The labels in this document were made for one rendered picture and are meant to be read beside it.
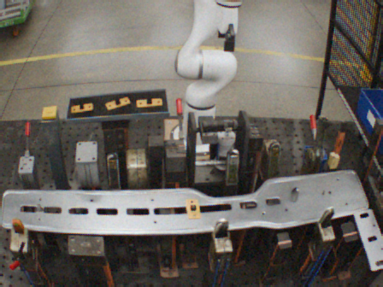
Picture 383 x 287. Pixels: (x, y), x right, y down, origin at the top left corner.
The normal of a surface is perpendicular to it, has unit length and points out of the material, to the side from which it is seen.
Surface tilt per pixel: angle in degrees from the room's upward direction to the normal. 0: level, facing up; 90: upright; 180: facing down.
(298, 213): 0
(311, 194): 0
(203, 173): 0
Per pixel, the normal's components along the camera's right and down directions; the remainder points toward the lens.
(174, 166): 0.13, 0.66
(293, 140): 0.05, -0.76
